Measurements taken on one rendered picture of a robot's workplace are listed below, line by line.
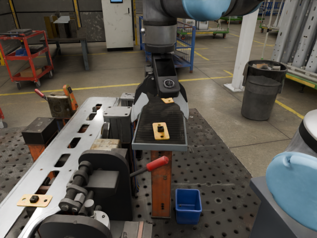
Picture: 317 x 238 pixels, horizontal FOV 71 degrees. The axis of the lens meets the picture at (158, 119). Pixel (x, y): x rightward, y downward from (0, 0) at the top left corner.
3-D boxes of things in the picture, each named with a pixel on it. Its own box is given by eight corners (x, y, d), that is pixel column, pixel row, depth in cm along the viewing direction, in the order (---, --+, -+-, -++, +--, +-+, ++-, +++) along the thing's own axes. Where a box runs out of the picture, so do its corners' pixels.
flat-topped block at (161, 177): (152, 199, 98) (151, 107, 76) (171, 199, 97) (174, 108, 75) (150, 219, 89) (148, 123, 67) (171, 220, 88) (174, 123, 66)
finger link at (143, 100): (132, 114, 63) (151, 89, 60) (133, 124, 58) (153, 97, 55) (123, 108, 62) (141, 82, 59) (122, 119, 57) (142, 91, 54)
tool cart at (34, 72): (34, 76, 460) (19, 26, 412) (55, 76, 460) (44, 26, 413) (12, 91, 389) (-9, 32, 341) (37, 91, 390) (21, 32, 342)
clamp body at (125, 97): (126, 148, 130) (120, 91, 112) (145, 149, 129) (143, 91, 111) (122, 159, 121) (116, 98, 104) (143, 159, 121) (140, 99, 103)
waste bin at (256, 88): (228, 108, 330) (237, 60, 295) (260, 105, 341) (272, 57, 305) (247, 125, 288) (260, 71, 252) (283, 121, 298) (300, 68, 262)
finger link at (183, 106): (192, 105, 64) (174, 81, 60) (197, 115, 59) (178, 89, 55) (183, 111, 65) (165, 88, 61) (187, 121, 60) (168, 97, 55)
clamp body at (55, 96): (64, 146, 132) (50, 89, 114) (88, 147, 131) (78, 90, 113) (56, 158, 122) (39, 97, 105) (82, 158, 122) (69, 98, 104)
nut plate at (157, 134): (152, 123, 64) (152, 120, 63) (165, 123, 64) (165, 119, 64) (155, 140, 57) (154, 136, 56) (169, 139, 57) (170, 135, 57)
